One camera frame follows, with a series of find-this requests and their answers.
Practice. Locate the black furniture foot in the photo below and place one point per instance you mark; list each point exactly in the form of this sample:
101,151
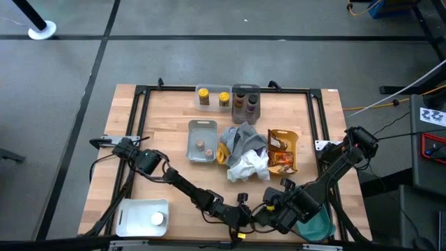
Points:
12,156

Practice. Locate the white round pole base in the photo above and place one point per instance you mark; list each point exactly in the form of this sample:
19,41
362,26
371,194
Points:
50,32

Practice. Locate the dark grey plastic bin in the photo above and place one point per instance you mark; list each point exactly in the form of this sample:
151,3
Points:
244,116

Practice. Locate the small jar of brown spice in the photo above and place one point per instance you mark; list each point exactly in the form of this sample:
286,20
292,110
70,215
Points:
200,145

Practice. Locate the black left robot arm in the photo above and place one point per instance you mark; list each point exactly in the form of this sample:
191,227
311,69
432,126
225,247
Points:
188,188

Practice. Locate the mustard yellow plastic bin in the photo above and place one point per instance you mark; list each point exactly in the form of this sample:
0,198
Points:
293,139

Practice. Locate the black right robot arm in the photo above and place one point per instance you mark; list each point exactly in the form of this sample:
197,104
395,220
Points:
334,171

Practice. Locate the light grey plastic bin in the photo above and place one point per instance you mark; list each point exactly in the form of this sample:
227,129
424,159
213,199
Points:
198,132

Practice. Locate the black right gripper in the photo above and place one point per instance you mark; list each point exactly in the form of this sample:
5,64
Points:
278,204

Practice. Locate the black computer mouse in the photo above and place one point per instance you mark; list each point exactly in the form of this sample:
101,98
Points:
423,244

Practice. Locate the shiny orange spice packet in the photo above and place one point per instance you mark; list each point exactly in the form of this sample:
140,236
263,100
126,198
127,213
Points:
280,158

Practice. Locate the black pole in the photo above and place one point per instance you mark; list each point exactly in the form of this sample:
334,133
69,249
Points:
29,14

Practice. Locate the black metal stand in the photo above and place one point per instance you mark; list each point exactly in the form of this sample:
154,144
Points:
432,24

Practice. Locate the teal plastic bin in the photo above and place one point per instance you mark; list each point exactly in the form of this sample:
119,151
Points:
322,230

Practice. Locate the white plastic bin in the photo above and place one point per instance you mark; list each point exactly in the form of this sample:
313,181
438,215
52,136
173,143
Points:
136,216

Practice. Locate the grey cloth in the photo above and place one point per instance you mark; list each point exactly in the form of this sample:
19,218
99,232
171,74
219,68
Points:
240,139

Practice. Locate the small jar of red spice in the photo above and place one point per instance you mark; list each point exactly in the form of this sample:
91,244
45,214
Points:
209,153

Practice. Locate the brown white spice packet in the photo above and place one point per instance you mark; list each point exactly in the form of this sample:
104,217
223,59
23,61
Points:
287,169

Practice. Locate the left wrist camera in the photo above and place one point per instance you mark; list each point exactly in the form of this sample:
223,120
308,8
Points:
243,198

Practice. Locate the black metal table frame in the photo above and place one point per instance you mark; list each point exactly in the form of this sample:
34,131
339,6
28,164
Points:
167,88

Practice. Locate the black front crossbar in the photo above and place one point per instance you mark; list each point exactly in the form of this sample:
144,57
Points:
52,244

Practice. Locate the blue box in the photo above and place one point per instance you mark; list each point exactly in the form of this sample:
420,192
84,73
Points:
383,8

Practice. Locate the clear plastic bin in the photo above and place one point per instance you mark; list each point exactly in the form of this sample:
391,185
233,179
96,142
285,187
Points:
213,106

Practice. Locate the black cabinet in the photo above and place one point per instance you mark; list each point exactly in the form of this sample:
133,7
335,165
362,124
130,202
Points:
416,174

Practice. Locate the white plastic bag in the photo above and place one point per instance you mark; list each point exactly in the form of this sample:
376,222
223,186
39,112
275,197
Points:
247,166

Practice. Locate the red-framed device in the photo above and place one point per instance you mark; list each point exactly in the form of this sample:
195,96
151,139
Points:
423,148

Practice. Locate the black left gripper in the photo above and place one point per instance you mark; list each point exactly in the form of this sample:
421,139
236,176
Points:
231,216

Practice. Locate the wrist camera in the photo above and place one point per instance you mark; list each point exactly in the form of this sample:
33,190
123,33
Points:
288,184
243,198

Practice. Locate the white-lid bagel seasoning jar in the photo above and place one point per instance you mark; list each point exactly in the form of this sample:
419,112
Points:
157,218

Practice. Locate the white printed sticker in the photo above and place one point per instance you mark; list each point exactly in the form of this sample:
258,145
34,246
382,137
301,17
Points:
432,116

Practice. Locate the yellow-lid spice jar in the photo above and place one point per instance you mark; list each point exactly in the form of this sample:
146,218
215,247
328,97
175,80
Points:
224,99
203,96

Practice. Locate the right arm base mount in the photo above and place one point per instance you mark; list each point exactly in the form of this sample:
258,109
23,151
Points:
325,144

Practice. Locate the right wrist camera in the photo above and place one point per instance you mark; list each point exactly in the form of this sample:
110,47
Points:
288,184

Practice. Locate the purple spice bottle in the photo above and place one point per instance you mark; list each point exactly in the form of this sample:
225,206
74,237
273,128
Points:
252,104

